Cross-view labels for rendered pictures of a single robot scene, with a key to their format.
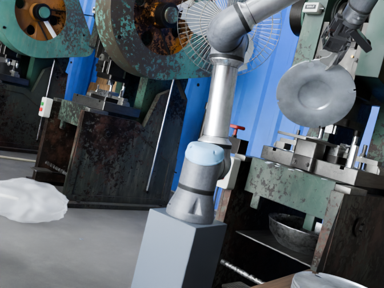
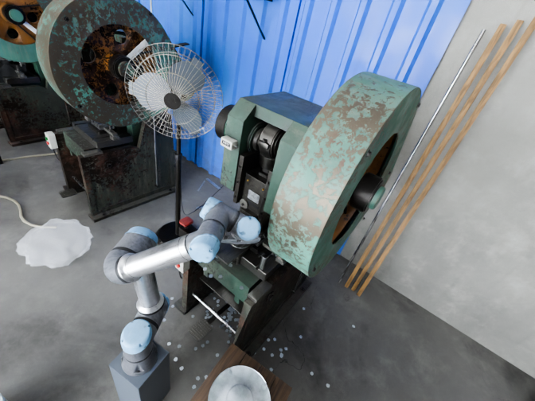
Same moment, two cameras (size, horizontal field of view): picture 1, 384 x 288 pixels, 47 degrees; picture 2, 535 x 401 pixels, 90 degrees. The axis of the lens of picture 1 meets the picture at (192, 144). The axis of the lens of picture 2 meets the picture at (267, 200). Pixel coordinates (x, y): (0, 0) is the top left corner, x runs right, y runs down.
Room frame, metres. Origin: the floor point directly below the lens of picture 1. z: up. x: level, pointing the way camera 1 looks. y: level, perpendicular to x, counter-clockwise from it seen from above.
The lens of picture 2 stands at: (0.74, -0.28, 1.85)
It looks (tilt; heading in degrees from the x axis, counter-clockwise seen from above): 35 degrees down; 345
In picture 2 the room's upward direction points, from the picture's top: 14 degrees clockwise
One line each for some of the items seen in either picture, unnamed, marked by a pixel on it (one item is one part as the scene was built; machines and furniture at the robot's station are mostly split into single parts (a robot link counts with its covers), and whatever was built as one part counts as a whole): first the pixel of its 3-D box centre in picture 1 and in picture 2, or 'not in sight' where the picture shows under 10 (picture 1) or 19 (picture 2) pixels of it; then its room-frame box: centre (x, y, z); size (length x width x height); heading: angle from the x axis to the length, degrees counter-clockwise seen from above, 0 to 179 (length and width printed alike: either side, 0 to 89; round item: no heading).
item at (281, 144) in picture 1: (294, 140); not in sight; (2.03, -0.45, 0.76); 0.17 x 0.06 x 0.10; 45
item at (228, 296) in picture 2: (302, 247); (244, 279); (1.92, -0.58, 0.31); 0.43 x 0.42 x 0.01; 45
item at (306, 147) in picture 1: (304, 152); (232, 252); (1.79, -0.45, 0.72); 0.25 x 0.14 x 0.14; 135
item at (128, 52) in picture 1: (151, 89); (139, 107); (3.39, 0.40, 0.87); 1.53 x 0.99 x 1.74; 133
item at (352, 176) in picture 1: (322, 166); (251, 243); (1.91, -0.57, 0.68); 0.45 x 0.30 x 0.06; 45
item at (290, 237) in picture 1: (303, 236); not in sight; (1.91, -0.57, 0.36); 0.34 x 0.34 x 0.10
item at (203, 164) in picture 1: (202, 164); (138, 338); (1.37, -0.05, 0.62); 0.13 x 0.12 x 0.14; 165
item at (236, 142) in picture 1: (232, 156); (187, 239); (1.97, -0.19, 0.62); 0.10 x 0.06 x 0.20; 45
